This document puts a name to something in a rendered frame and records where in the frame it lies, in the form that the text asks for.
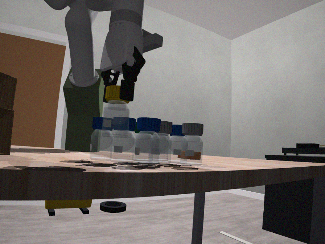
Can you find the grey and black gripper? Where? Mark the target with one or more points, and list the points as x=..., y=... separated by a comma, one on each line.
x=123, y=53

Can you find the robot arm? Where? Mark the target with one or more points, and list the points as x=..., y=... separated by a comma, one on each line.
x=78, y=24

